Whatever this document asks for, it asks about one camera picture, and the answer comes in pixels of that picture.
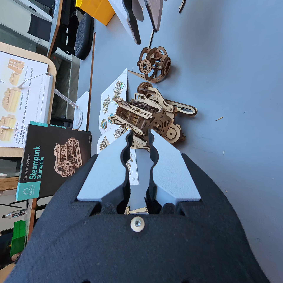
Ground round wooden cage assembly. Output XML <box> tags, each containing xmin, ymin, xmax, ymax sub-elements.
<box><xmin>128</xmin><ymin>46</ymin><xmax>172</xmax><ymax>83</ymax></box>

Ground green box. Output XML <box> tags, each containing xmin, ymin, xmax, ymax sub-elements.
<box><xmin>10</xmin><ymin>219</ymin><xmax>29</xmax><ymax>258</ymax></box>

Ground yellow box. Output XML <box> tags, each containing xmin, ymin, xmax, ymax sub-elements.
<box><xmin>75</xmin><ymin>0</ymin><xmax>116</xmax><ymax>26</ymax></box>

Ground black model kit box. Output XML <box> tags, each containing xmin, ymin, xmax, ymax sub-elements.
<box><xmin>15</xmin><ymin>121</ymin><xmax>92</xmax><ymax>201</ymax></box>

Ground white instruction booklet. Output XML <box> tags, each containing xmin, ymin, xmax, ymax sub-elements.
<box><xmin>97</xmin><ymin>68</ymin><xmax>140</xmax><ymax>186</ymax></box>

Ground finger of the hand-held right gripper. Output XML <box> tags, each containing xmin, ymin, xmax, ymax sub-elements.
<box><xmin>108</xmin><ymin>0</ymin><xmax>144</xmax><ymax>45</ymax></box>
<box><xmin>145</xmin><ymin>0</ymin><xmax>164</xmax><ymax>33</ymax></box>

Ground small flat wooden part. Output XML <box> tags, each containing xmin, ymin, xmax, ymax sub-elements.
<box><xmin>124</xmin><ymin>206</ymin><xmax>149</xmax><ymax>215</ymax></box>

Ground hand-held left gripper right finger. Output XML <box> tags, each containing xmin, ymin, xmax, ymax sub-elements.
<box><xmin>145</xmin><ymin>129</ymin><xmax>202</xmax><ymax>214</ymax></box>

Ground white document stand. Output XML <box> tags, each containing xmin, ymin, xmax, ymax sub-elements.
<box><xmin>18</xmin><ymin>72</ymin><xmax>90</xmax><ymax>131</ymax></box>

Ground white laminated instruction sheet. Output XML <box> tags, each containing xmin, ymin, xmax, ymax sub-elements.
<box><xmin>0</xmin><ymin>50</ymin><xmax>49</xmax><ymax>148</ymax></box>

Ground light wooden side table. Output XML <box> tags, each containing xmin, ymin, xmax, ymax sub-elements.
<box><xmin>0</xmin><ymin>42</ymin><xmax>57</xmax><ymax>158</ymax></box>

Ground small glue tube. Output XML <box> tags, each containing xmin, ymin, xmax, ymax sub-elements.
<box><xmin>2</xmin><ymin>208</ymin><xmax>28</xmax><ymax>219</ymax></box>

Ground black chair back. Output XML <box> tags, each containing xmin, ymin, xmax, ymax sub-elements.
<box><xmin>28</xmin><ymin>13</ymin><xmax>53</xmax><ymax>43</ymax></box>

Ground black mesh office chair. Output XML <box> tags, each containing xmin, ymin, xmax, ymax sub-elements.
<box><xmin>60</xmin><ymin>0</ymin><xmax>95</xmax><ymax>60</ymax></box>

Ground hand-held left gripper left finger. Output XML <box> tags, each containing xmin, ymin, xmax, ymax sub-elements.
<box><xmin>76</xmin><ymin>130</ymin><xmax>133</xmax><ymax>214</ymax></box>

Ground wooden submarine model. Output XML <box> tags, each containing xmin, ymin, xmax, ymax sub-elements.
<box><xmin>108</xmin><ymin>81</ymin><xmax>198</xmax><ymax>153</ymax></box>

